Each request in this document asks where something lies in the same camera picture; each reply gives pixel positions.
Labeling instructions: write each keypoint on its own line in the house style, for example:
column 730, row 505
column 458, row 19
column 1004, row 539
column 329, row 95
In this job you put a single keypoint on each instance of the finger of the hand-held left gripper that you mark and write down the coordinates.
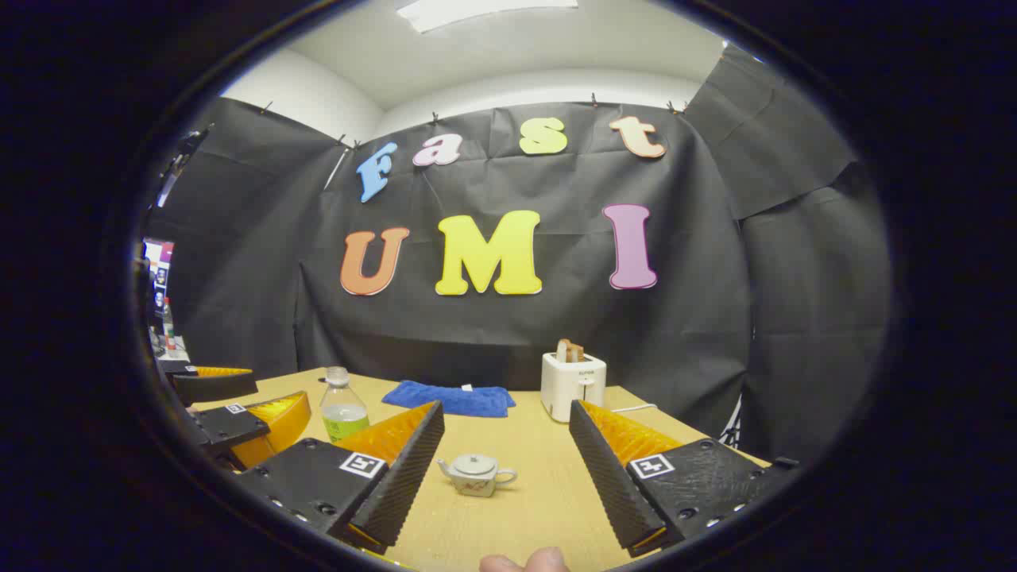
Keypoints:
column 218, row 387
column 230, row 427

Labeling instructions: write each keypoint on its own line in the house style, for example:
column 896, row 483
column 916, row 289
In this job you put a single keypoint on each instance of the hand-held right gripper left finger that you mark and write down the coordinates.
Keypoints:
column 401, row 477

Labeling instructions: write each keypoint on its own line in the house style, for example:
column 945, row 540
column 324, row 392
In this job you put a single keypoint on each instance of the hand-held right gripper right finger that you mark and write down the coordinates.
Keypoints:
column 608, row 477

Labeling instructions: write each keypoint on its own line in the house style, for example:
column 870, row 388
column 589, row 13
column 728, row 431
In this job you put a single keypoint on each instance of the white teacup lid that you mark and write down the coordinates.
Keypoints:
column 474, row 463

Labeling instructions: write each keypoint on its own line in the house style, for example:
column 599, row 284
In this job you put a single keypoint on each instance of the white ceramic teacup pot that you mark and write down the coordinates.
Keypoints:
column 477, row 485

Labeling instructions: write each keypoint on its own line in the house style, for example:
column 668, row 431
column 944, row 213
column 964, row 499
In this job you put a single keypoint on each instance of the green label water bottle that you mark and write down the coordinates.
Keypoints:
column 343, row 417

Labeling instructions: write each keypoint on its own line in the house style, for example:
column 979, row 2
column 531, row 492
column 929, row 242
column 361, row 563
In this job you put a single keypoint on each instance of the small red cap bottle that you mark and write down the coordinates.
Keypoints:
column 168, row 326

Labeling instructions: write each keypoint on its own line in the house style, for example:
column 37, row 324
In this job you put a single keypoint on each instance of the blue towel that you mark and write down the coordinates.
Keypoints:
column 449, row 399

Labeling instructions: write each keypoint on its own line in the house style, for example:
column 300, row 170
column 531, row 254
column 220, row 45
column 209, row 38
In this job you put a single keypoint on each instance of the white toaster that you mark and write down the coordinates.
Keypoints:
column 570, row 389

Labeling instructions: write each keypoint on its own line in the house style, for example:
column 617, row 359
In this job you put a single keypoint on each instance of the bread slice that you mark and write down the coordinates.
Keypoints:
column 577, row 353
column 562, row 351

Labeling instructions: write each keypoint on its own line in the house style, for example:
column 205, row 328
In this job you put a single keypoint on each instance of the computer monitor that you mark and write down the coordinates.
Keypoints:
column 159, row 274

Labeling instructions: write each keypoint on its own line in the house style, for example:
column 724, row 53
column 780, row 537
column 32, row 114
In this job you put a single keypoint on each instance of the black backdrop cloth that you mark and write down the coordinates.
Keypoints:
column 556, row 334

